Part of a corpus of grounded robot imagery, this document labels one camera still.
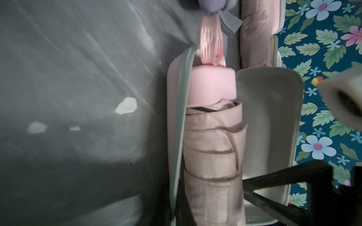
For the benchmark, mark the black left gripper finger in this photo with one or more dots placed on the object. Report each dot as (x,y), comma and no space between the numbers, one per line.
(322,204)

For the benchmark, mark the pink umbrella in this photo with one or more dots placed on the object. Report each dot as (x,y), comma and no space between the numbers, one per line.
(214,136)
(255,34)

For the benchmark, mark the lilac folded umbrella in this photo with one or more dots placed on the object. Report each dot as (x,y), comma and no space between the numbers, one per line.
(212,5)

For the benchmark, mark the open pink-edged grey case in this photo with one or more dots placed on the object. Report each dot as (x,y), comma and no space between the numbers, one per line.
(277,12)

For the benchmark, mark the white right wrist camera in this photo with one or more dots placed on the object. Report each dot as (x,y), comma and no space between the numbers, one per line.
(342,94)

